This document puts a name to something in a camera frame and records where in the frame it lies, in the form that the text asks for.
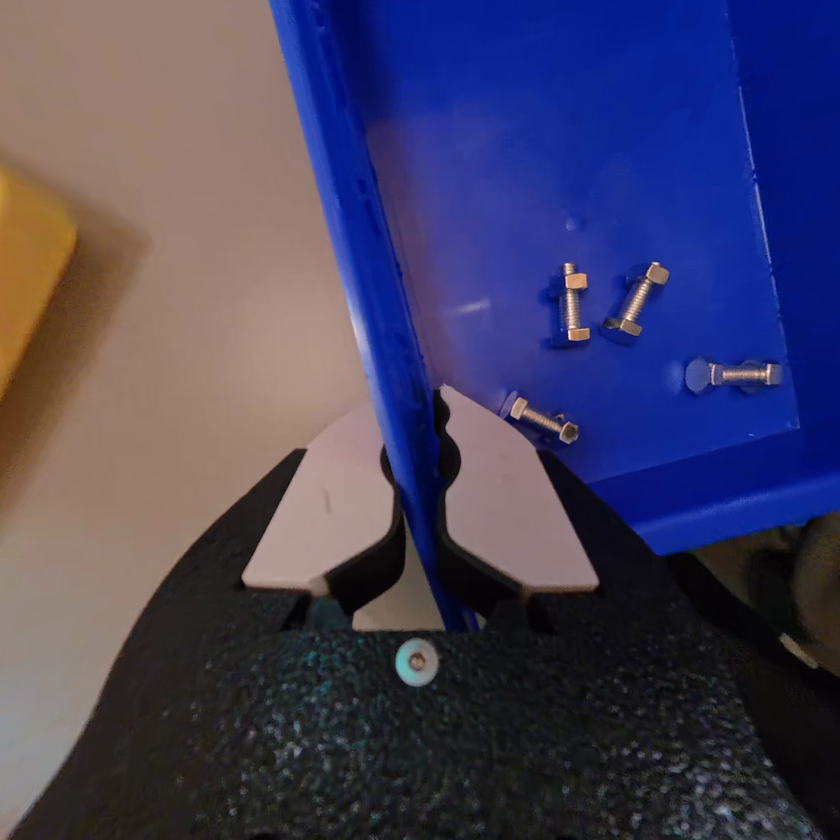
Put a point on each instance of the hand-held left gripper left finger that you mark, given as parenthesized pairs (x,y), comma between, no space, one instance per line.
(328,512)

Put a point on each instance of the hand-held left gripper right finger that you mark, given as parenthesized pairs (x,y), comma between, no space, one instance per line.
(512,518)

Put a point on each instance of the blue plastic bin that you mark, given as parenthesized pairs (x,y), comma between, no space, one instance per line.
(525,164)

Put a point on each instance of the grey desk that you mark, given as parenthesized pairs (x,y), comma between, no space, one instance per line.
(164,328)

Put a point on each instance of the silver bolt with nut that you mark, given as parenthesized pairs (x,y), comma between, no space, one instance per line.
(576,308)
(541,418)
(741,375)
(638,298)

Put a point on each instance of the person's olive hoodie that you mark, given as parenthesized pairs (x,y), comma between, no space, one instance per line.
(814,577)

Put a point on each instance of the yellow plastic bin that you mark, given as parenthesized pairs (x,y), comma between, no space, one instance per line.
(26,275)

